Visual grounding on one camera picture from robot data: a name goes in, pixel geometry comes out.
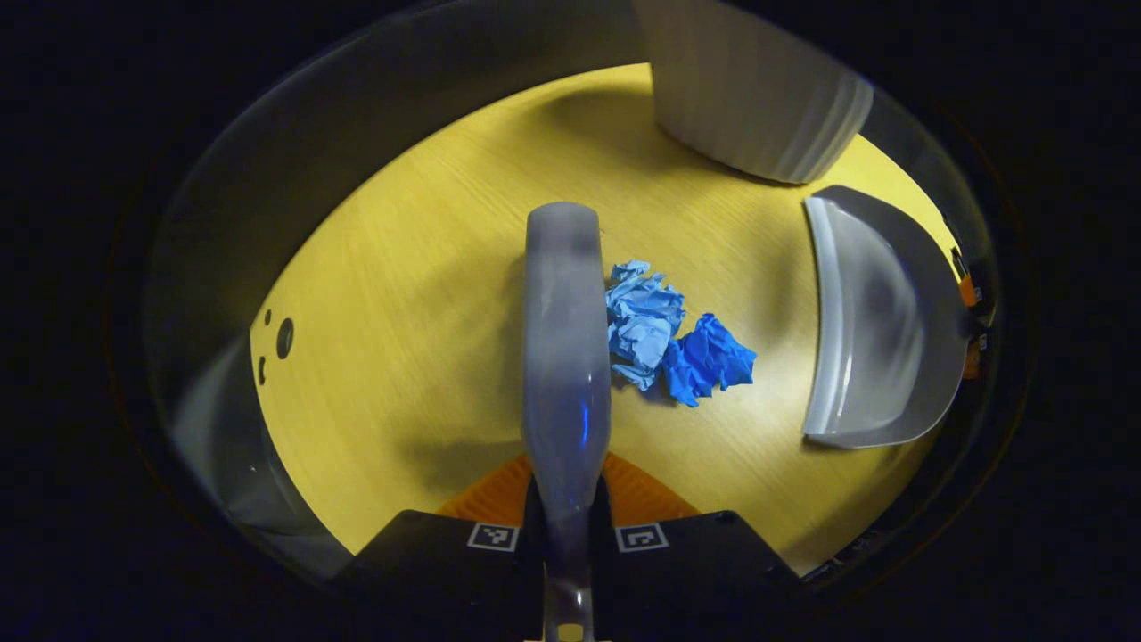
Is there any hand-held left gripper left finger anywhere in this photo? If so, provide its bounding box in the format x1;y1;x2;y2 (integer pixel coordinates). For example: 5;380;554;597
334;452;546;642

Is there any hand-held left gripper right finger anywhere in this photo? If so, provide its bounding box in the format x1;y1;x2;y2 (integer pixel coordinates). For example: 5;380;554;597
593;452;803;642

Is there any grey dustpan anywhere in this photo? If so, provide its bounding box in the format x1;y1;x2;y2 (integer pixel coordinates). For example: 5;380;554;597
800;185;973;449

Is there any dark blue paper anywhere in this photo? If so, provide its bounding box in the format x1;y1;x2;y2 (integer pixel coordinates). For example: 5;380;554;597
661;313;758;408

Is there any small grey broom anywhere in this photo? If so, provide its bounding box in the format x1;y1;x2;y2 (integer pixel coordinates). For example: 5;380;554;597
521;202;613;642

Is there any light blue paper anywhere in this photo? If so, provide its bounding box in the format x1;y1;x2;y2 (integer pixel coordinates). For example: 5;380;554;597
606;260;685;391

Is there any white ribbed garbage bin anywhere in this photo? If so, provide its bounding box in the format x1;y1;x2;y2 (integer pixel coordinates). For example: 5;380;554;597
633;0;874;185

